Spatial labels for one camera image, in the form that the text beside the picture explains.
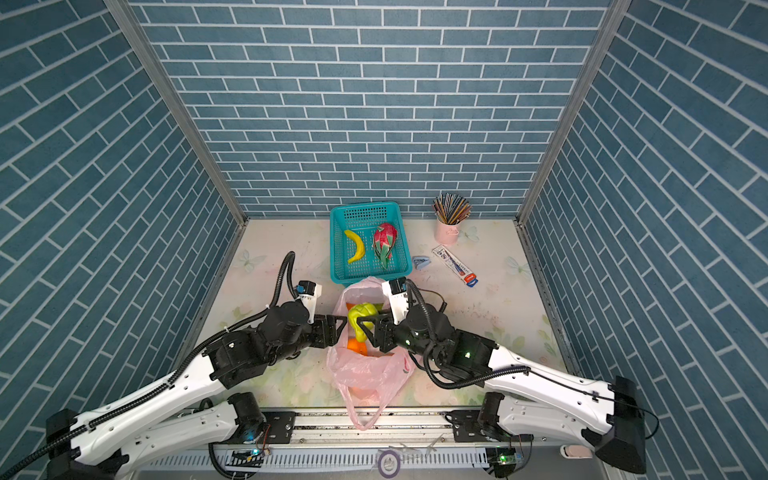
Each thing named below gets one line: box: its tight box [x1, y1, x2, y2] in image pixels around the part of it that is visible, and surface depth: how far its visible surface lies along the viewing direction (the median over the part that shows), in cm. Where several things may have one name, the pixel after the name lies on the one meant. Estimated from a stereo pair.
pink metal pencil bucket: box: [434, 218, 461, 246], surface depth 110 cm
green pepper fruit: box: [348, 302, 379, 342], surface depth 67 cm
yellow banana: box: [344, 230, 365, 264], surface depth 110 cm
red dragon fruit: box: [373, 223, 398, 270], surface depth 107 cm
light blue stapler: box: [412, 256, 431, 270], surface depth 110 cm
